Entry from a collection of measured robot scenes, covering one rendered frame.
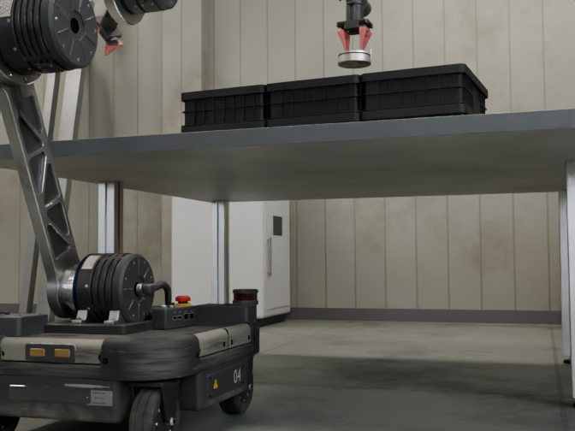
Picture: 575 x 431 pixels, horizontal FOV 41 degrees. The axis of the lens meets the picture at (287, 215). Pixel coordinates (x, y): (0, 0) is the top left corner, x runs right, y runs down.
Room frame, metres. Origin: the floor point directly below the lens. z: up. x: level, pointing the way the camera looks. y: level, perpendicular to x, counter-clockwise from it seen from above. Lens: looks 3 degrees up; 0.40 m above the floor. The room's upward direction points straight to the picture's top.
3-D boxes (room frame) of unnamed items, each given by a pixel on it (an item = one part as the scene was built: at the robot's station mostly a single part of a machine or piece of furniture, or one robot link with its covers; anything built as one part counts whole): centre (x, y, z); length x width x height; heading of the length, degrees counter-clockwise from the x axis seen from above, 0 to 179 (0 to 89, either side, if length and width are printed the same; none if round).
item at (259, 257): (4.92, 0.34, 0.62); 0.63 x 0.53 x 1.23; 72
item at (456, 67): (2.32, -0.43, 0.92); 0.40 x 0.30 x 0.02; 156
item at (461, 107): (2.32, -0.43, 0.76); 0.40 x 0.30 x 0.12; 156
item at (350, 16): (2.41, -0.22, 1.16); 0.10 x 0.07 x 0.07; 65
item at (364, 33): (2.40, -0.22, 1.09); 0.07 x 0.07 x 0.09; 65
